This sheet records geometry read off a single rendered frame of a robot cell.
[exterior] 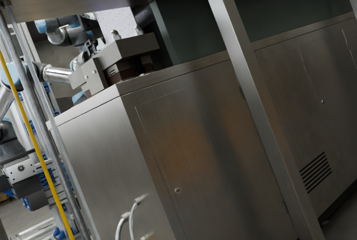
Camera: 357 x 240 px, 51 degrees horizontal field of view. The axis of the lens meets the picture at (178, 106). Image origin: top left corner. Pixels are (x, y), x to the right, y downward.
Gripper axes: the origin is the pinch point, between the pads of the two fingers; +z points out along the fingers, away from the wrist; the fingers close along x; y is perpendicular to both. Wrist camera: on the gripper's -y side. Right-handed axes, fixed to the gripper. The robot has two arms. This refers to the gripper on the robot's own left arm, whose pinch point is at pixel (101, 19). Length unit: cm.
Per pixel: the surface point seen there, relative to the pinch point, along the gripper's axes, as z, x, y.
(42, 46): -752, 325, -354
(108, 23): 12.3, -5.1, 2.8
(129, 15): 26.0, -5.1, 10.5
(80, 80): 22.9, -24.7, -13.2
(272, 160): 90, 8, -23
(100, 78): 38.8, -26.7, -4.5
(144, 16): 20.4, 7.1, 6.4
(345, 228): 113, 49, -66
